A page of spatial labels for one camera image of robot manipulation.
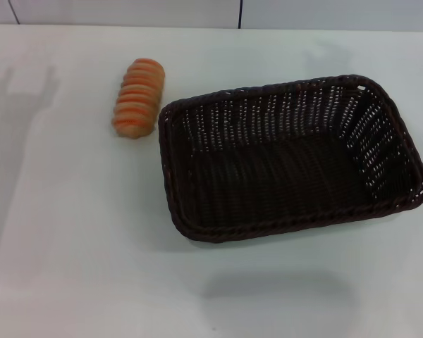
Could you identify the black woven rectangular basket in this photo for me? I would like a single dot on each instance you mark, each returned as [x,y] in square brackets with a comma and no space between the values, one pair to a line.
[278,183]

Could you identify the orange striped bread loaf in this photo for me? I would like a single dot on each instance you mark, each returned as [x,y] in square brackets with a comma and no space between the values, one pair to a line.
[138,102]

